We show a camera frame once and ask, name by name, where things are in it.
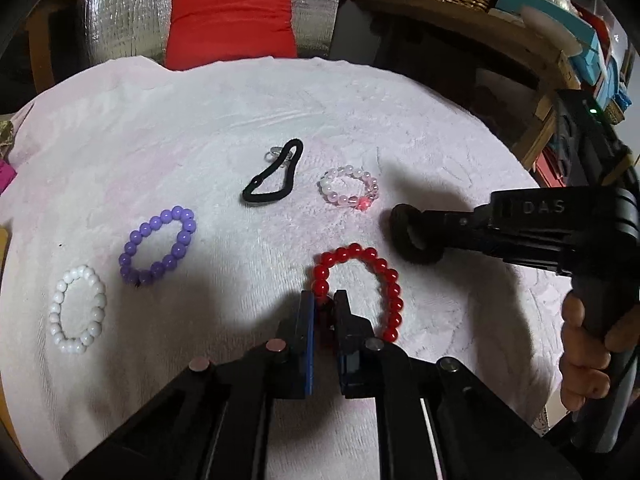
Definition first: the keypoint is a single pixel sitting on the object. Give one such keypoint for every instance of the blue cardboard box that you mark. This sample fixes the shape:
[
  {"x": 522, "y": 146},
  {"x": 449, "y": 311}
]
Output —
[{"x": 587, "y": 67}]

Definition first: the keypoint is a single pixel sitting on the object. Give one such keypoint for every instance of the silver foil insulation sheet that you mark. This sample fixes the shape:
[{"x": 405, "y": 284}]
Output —
[{"x": 125, "y": 5}]

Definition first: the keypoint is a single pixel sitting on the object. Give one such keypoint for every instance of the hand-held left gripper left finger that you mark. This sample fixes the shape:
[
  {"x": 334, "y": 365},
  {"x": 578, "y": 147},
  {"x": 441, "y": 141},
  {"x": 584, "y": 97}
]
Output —
[{"x": 305, "y": 345}]

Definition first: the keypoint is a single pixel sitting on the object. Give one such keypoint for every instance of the patterned gold cloth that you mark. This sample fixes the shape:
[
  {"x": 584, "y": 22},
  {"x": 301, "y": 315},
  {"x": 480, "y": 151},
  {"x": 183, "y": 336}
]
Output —
[{"x": 5, "y": 135}]

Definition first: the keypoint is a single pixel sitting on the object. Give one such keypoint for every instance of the magenta cushion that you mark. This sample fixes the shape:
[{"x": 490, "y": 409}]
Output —
[{"x": 4, "y": 177}]

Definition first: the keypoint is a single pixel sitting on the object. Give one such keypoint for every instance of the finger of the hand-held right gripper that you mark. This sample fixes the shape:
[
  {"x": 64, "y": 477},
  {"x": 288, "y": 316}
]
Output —
[{"x": 465, "y": 227}]

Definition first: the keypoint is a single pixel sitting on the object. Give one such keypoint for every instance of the person's right hand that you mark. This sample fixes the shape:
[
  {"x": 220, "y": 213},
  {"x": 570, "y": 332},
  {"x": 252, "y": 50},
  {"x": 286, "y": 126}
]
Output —
[{"x": 575, "y": 360}]

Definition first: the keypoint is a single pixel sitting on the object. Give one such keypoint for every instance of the wooden shelf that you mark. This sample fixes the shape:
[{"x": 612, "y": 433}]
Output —
[{"x": 475, "y": 25}]

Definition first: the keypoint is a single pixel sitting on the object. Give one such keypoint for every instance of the red cushion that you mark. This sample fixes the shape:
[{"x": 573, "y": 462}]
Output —
[{"x": 230, "y": 25}]

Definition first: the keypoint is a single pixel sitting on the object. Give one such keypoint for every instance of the wooden cabinet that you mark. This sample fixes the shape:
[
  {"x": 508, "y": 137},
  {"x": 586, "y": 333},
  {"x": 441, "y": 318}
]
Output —
[{"x": 40, "y": 45}]

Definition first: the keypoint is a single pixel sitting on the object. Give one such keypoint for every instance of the white textured blanket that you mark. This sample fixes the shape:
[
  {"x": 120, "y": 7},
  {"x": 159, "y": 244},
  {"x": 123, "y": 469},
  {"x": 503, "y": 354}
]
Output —
[{"x": 200, "y": 110}]

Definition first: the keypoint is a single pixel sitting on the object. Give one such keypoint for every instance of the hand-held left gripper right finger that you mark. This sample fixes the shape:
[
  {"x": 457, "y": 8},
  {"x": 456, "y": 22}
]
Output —
[{"x": 346, "y": 365}]

